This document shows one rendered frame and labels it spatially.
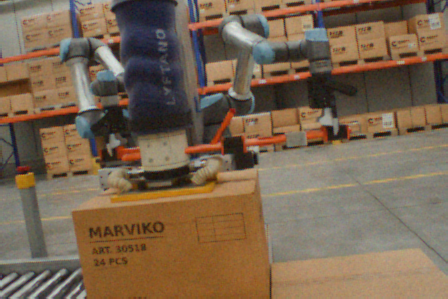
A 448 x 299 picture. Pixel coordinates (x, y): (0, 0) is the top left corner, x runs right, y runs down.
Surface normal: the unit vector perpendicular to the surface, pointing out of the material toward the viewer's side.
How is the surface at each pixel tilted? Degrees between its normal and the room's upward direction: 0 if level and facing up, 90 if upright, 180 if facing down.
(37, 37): 89
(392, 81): 90
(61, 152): 92
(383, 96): 90
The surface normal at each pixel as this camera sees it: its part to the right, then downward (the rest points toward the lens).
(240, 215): -0.11, 0.07
